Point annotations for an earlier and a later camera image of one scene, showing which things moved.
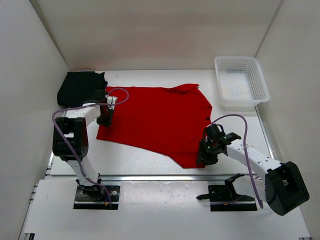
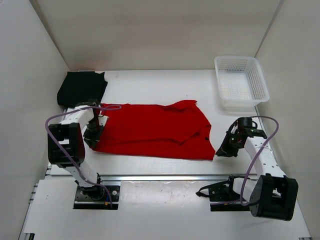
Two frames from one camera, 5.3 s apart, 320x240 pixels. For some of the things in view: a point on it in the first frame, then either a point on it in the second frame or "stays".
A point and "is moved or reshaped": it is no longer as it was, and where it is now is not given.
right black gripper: [203, 158] -> [225, 150]
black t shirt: [78, 87] stays
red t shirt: [172, 121] is moved or reshaped
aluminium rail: [166, 177] stays
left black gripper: [108, 122] -> [89, 138]
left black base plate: [94, 197] stays
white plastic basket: [241, 83] stays
